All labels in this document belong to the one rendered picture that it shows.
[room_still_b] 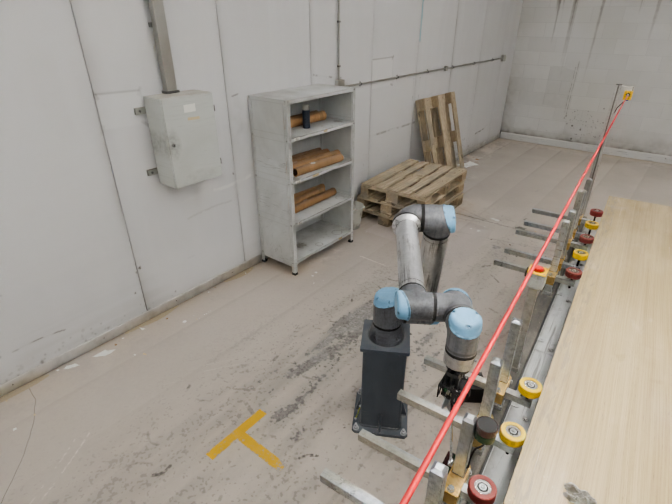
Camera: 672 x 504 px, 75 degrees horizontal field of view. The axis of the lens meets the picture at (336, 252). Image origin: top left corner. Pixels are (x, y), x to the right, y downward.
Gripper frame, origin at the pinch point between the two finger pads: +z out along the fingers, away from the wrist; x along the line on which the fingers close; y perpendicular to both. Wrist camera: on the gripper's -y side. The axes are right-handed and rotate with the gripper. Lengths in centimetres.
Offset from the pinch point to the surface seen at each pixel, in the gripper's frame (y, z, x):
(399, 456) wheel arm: 15.2, 14.6, -10.1
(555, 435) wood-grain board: -17.5, 10.2, 29.9
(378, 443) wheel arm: 14.8, 14.5, -18.1
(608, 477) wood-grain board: -10.4, 10.4, 45.9
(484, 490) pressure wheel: 14.6, 10.3, 16.6
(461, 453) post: 11.8, 3.9, 7.8
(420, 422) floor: -75, 99, -35
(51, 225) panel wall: -1, 2, -258
